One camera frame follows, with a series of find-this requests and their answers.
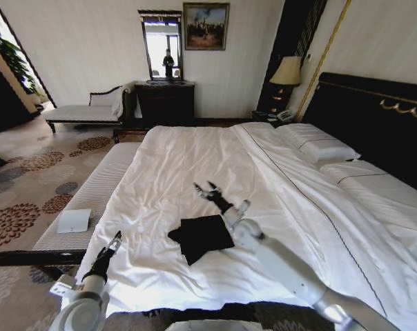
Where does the dark framed wall mirror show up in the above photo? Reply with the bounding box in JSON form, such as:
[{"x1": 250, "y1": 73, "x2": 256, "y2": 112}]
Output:
[{"x1": 137, "y1": 9, "x2": 184, "y2": 81}]

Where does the white chaise longue dark frame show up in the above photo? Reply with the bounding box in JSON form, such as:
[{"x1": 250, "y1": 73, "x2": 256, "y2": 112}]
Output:
[{"x1": 44, "y1": 82, "x2": 139, "y2": 144}]

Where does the white striped bed bench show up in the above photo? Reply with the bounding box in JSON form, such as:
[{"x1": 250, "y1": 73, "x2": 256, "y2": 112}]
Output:
[{"x1": 0, "y1": 141, "x2": 143, "y2": 280}]

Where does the dark patterned bed base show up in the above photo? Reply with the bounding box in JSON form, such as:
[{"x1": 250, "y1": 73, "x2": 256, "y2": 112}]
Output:
[{"x1": 104, "y1": 300, "x2": 336, "y2": 331}]

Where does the white robot front shell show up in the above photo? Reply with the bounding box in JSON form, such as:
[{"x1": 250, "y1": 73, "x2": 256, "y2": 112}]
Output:
[{"x1": 166, "y1": 319, "x2": 255, "y2": 331}]

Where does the black headboard with gold trim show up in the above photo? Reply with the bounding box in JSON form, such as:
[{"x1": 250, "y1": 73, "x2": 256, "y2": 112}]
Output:
[{"x1": 300, "y1": 71, "x2": 417, "y2": 198}]

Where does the gold framed painting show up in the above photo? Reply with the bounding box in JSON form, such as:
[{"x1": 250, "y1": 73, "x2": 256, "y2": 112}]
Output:
[{"x1": 182, "y1": 2, "x2": 231, "y2": 52}]

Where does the white pillow with dark piping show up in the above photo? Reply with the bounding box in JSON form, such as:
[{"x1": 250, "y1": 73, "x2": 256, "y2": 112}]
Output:
[
  {"x1": 275, "y1": 122, "x2": 362, "y2": 163},
  {"x1": 320, "y1": 159, "x2": 417, "y2": 241}
]

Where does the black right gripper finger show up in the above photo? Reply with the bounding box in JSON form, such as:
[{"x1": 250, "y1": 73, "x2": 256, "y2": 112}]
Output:
[
  {"x1": 193, "y1": 181, "x2": 211, "y2": 201},
  {"x1": 206, "y1": 180, "x2": 224, "y2": 197}
]

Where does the black folded garment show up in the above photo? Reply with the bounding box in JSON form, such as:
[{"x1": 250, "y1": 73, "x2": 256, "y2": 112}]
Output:
[{"x1": 167, "y1": 214, "x2": 236, "y2": 267}]

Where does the dark wood wall panel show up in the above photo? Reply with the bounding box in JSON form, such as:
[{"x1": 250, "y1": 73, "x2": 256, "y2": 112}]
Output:
[{"x1": 256, "y1": 0, "x2": 329, "y2": 113}]

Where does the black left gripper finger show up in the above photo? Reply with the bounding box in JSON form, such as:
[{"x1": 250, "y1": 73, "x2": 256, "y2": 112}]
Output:
[
  {"x1": 110, "y1": 234, "x2": 124, "y2": 258},
  {"x1": 104, "y1": 230, "x2": 121, "y2": 254}
]

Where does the table lamp beige shade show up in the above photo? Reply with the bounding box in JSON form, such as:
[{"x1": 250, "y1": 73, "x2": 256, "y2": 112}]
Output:
[{"x1": 269, "y1": 56, "x2": 303, "y2": 114}]

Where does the gold wall trim strip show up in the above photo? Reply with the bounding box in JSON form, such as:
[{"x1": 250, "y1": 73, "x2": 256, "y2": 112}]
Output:
[{"x1": 293, "y1": 0, "x2": 353, "y2": 122}]

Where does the dark wooden nightstand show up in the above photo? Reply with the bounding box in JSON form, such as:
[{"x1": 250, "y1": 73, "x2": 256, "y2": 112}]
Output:
[{"x1": 251, "y1": 109, "x2": 299, "y2": 126}]

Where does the dark wooden wardrobe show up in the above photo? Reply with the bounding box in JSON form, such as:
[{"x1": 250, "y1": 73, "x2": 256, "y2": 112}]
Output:
[{"x1": 0, "y1": 54, "x2": 37, "y2": 134}]

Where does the person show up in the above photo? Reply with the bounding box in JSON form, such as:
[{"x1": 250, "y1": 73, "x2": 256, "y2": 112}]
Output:
[{"x1": 162, "y1": 48, "x2": 175, "y2": 79}]

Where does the white bed duvet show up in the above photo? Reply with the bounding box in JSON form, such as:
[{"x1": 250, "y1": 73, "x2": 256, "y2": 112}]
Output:
[{"x1": 75, "y1": 123, "x2": 417, "y2": 331}]

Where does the white desk telephone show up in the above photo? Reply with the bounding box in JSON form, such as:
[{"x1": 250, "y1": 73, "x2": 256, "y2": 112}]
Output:
[{"x1": 275, "y1": 109, "x2": 296, "y2": 123}]

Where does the green leafy plant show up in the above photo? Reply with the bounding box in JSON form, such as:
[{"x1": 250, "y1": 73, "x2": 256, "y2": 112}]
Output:
[{"x1": 0, "y1": 26, "x2": 44, "y2": 98}]

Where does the dark wooden dresser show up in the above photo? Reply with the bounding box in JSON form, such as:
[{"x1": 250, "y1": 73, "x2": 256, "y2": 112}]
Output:
[{"x1": 135, "y1": 80, "x2": 196, "y2": 128}]

